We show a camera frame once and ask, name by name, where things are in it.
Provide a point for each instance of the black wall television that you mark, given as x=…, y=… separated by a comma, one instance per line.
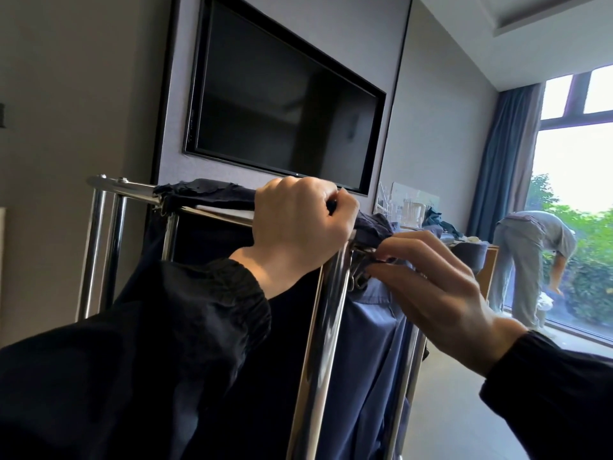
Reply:
x=278, y=100

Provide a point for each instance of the navy blue fabric laundry bag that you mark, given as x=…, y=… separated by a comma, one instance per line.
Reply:
x=369, y=359

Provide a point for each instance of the person's right forearm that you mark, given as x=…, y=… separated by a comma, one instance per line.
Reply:
x=555, y=402

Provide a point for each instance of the person's left forearm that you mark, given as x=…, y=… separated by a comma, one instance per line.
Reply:
x=124, y=364

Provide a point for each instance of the blue grey curtain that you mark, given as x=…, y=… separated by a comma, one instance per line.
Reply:
x=503, y=158

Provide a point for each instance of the large glass window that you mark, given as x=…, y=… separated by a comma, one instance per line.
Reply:
x=579, y=162

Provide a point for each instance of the chrome metal cart frame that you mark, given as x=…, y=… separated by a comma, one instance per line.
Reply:
x=321, y=368

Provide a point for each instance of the person's right hand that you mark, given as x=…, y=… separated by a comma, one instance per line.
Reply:
x=440, y=301

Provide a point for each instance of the light wooden desk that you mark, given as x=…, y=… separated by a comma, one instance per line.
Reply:
x=488, y=273

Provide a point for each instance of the blue crumpled garment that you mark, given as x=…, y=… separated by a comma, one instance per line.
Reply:
x=438, y=222

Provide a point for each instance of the clear acrylic organizer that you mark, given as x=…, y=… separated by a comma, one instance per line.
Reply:
x=407, y=205

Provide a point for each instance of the dark wall switch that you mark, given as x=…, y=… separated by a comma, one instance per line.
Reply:
x=2, y=114

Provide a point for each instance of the person's left hand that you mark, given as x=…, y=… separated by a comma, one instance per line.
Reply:
x=297, y=229

